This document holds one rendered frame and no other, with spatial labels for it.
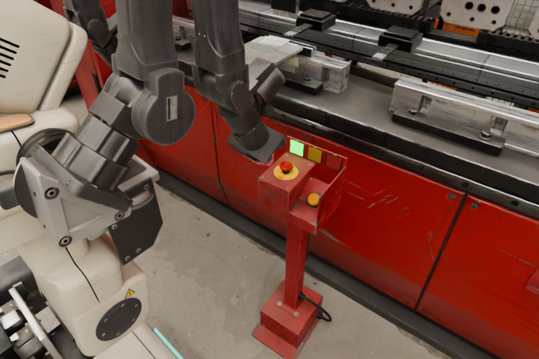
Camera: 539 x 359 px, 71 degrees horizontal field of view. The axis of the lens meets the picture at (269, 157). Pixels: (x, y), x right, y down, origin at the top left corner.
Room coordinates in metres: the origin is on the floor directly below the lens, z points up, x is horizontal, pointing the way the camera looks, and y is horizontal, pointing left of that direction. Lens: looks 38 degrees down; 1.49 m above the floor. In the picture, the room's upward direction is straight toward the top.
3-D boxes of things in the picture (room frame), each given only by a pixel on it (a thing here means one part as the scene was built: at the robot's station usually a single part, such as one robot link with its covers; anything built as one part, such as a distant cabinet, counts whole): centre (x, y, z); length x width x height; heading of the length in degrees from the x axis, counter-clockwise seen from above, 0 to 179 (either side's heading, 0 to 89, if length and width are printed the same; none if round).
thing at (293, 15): (1.30, -0.05, 1.13); 0.10 x 0.02 x 0.10; 54
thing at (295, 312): (0.82, -0.09, 0.13); 0.10 x 0.10 x 0.01; 56
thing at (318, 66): (1.27, -0.10, 0.92); 0.39 x 0.06 x 0.10; 54
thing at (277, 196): (0.82, -0.09, 0.75); 0.20 x 0.16 x 0.18; 56
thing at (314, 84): (1.23, -0.05, 0.89); 0.30 x 0.05 x 0.03; 54
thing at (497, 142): (0.90, -0.51, 0.89); 0.30 x 0.05 x 0.03; 54
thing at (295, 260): (0.82, -0.09, 0.39); 0.05 x 0.05 x 0.54; 56
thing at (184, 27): (1.63, 0.39, 0.92); 0.50 x 0.06 x 0.10; 54
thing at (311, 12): (1.44, -0.14, 1.01); 0.26 x 0.12 x 0.05; 144
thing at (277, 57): (1.18, 0.04, 1.00); 0.26 x 0.18 x 0.01; 144
